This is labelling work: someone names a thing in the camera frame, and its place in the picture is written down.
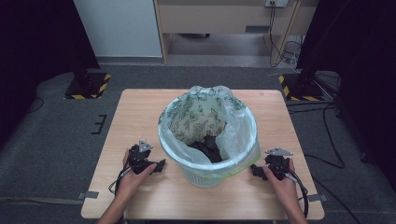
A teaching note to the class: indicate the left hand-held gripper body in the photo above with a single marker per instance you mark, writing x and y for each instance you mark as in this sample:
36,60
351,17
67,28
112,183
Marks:
137,158

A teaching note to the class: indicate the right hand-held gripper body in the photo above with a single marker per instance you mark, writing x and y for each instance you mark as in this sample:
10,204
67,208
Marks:
277,165

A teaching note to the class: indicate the white plastic trash bin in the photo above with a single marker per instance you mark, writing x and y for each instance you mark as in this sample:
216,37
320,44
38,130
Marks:
205,179

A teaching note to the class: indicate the white bin with plastic bag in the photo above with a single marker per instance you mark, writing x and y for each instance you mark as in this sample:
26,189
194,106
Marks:
199,118

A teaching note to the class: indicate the person's left hand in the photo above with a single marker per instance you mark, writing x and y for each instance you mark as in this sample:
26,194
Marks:
130,183

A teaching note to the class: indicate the person's right hand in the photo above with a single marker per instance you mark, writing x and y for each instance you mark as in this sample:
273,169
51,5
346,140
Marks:
286,189

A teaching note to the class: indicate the dark crumpled waste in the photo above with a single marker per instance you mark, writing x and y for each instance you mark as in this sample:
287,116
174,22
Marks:
208,147

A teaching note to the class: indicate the grey tape piece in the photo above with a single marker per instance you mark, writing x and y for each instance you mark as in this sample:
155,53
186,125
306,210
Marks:
88,195
318,198

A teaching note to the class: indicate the black striped stand base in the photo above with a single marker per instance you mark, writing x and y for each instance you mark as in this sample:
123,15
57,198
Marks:
300,88
88,87

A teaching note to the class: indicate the white panel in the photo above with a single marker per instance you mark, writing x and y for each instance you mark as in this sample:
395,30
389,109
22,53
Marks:
118,28

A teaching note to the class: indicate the dark curtain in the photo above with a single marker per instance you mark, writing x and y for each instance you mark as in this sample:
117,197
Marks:
37,40
361,62

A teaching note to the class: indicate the wall power socket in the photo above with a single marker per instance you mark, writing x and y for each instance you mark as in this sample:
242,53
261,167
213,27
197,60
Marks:
276,2

